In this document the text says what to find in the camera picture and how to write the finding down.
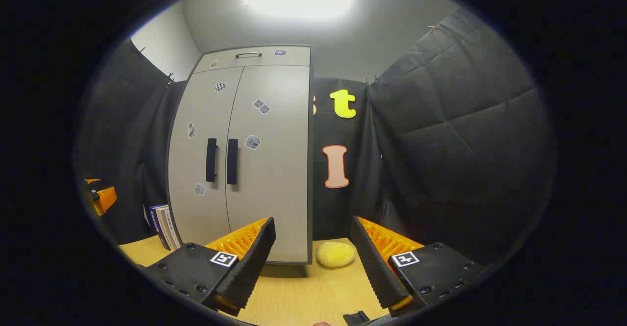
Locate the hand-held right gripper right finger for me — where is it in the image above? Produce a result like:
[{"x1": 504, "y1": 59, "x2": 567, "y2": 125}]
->
[{"x1": 350, "y1": 215, "x2": 485, "y2": 317}]

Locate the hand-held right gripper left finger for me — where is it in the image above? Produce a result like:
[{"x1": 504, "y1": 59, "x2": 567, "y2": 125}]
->
[{"x1": 140, "y1": 217, "x2": 276, "y2": 317}]

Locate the grey cabinet door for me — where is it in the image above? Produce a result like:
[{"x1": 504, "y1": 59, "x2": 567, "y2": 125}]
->
[
  {"x1": 225, "y1": 65, "x2": 312, "y2": 264},
  {"x1": 168, "y1": 67, "x2": 244, "y2": 246}
]

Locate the grey double-door shoe cabinet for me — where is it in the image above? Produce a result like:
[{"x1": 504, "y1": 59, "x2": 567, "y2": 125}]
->
[{"x1": 167, "y1": 46, "x2": 314, "y2": 266}]

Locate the yellow round sponge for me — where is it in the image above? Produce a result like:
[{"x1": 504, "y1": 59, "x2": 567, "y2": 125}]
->
[{"x1": 316, "y1": 241, "x2": 357, "y2": 268}]

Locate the dark blue book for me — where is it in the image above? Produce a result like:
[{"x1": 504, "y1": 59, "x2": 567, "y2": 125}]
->
[{"x1": 148, "y1": 205, "x2": 172, "y2": 251}]

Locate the white spine grey book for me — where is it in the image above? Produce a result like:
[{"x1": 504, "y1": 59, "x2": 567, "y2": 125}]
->
[{"x1": 167, "y1": 205, "x2": 183, "y2": 247}]

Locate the black backdrop cloth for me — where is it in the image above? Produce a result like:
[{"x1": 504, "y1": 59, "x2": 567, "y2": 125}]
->
[{"x1": 73, "y1": 8, "x2": 556, "y2": 268}]

